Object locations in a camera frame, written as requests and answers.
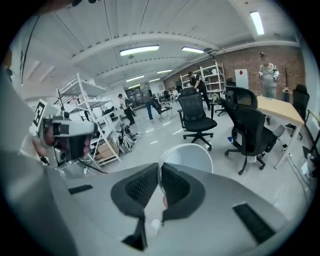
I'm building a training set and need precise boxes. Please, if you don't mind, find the white paper cup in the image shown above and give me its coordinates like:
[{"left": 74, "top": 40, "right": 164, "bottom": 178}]
[{"left": 157, "top": 143, "right": 214, "bottom": 208}]

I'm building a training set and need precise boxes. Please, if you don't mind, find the white board with red mark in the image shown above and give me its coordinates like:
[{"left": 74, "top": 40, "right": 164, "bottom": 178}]
[{"left": 234, "top": 68, "right": 250, "bottom": 90}]

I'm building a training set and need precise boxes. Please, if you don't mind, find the wooden coat rack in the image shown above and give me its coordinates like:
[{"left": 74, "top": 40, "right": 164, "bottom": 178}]
[{"left": 279, "top": 63, "right": 294, "bottom": 102}]

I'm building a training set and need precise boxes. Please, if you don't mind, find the grey bag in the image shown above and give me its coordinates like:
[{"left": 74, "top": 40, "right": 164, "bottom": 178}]
[{"left": 115, "top": 123, "right": 144, "bottom": 154}]

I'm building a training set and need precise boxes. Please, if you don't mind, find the black chair with metal legs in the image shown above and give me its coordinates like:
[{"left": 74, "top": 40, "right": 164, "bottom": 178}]
[{"left": 156, "top": 98, "right": 174, "bottom": 123}]

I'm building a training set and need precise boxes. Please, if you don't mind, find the cardboard box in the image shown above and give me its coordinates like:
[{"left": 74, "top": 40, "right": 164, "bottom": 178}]
[{"left": 95, "top": 140, "right": 119, "bottom": 161}]

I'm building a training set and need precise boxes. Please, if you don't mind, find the black cable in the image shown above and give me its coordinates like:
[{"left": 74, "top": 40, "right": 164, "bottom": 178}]
[{"left": 20, "top": 14, "right": 41, "bottom": 87}]

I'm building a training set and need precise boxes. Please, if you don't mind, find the long ceiling light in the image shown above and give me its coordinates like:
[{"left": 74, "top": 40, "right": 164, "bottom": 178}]
[
  {"left": 249, "top": 10, "right": 265, "bottom": 36},
  {"left": 119, "top": 44, "right": 160, "bottom": 57},
  {"left": 181, "top": 45, "right": 205, "bottom": 54},
  {"left": 125, "top": 74, "right": 146, "bottom": 83}
]

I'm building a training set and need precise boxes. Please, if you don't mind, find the person's left hand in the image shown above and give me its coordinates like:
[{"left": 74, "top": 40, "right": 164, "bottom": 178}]
[{"left": 45, "top": 123, "right": 90, "bottom": 155}]

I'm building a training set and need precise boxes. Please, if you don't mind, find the black mesh office chair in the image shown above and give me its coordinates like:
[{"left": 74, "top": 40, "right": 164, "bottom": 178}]
[
  {"left": 176, "top": 87, "right": 219, "bottom": 152},
  {"left": 291, "top": 84, "right": 311, "bottom": 122},
  {"left": 220, "top": 85, "right": 286, "bottom": 176}
]

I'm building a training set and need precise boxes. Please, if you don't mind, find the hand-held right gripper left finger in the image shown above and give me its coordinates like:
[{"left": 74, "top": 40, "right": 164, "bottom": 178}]
[{"left": 63, "top": 162, "right": 163, "bottom": 256}]

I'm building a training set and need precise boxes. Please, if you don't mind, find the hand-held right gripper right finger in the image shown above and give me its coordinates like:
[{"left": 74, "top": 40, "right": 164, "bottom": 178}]
[{"left": 161, "top": 162, "right": 288, "bottom": 251}]

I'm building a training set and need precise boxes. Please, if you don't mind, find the wooden table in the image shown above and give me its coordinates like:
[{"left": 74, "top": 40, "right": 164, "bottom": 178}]
[{"left": 254, "top": 95, "right": 306, "bottom": 171}]

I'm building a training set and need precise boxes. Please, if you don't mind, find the white metal shelf rack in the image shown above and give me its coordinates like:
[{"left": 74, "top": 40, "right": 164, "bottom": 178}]
[
  {"left": 179, "top": 61, "right": 227, "bottom": 101},
  {"left": 55, "top": 72, "right": 124, "bottom": 171}
]

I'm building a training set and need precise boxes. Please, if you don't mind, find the person's grey clothing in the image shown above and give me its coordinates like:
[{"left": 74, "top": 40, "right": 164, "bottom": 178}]
[{"left": 0, "top": 66, "right": 78, "bottom": 256}]

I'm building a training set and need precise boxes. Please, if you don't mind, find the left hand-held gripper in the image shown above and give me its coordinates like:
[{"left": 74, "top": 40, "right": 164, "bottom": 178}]
[{"left": 31, "top": 98, "right": 99, "bottom": 166}]

